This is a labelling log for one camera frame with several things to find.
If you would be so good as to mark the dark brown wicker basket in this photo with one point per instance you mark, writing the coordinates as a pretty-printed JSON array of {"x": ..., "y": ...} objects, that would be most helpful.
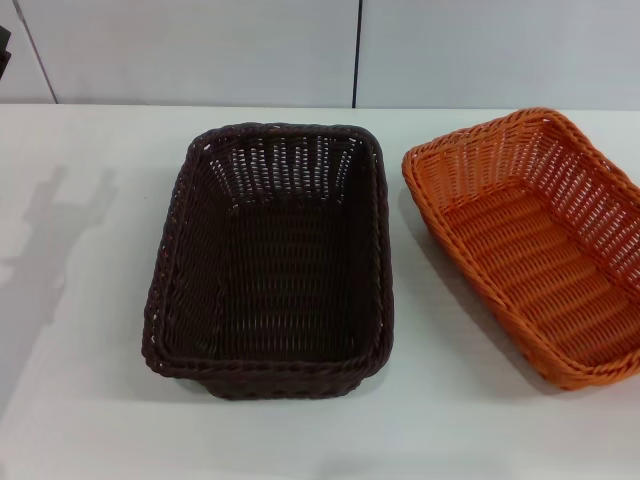
[{"x": 280, "y": 280}]

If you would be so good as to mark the orange wicker basket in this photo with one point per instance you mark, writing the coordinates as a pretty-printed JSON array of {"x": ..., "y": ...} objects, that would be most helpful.
[{"x": 530, "y": 260}]

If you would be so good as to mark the black object at wall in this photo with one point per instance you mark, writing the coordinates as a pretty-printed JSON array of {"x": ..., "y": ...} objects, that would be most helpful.
[{"x": 4, "y": 52}]

